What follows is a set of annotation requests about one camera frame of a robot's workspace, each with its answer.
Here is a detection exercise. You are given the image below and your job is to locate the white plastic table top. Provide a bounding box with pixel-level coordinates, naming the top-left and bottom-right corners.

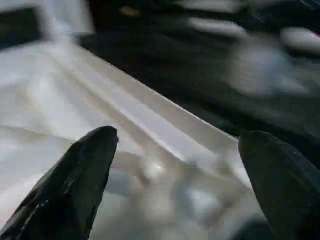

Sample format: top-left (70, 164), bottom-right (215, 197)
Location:
top-left (0, 37), bottom-right (253, 240)

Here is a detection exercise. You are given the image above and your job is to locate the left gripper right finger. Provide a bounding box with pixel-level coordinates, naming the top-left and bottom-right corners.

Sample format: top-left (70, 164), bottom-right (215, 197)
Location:
top-left (238, 129), bottom-right (320, 240)

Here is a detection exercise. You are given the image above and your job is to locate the black table mat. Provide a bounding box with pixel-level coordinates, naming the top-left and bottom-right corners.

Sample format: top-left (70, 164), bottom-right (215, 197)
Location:
top-left (79, 0), bottom-right (320, 161)

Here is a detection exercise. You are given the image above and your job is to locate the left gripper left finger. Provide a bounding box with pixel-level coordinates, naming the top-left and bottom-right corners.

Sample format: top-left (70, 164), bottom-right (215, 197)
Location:
top-left (0, 126), bottom-right (119, 240)

